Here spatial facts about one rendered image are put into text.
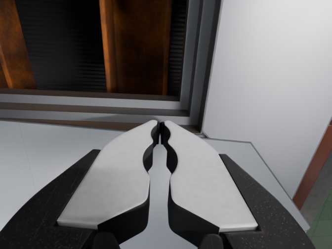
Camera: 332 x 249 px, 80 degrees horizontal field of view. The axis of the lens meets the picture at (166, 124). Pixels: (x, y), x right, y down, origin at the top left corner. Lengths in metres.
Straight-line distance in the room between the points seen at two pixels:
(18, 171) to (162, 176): 0.11
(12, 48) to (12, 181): 0.19
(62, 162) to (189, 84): 0.11
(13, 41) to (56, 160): 0.20
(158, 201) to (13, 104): 0.14
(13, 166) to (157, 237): 0.14
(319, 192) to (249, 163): 0.38
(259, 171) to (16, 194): 0.20
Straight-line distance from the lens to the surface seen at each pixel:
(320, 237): 2.22
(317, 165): 0.25
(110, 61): 0.27
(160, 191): 0.18
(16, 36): 0.35
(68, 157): 0.17
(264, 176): 0.18
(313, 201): 0.56
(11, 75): 0.33
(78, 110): 0.17
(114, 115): 0.16
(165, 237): 0.22
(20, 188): 0.21
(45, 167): 0.18
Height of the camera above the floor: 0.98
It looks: 63 degrees down
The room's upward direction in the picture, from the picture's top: 178 degrees clockwise
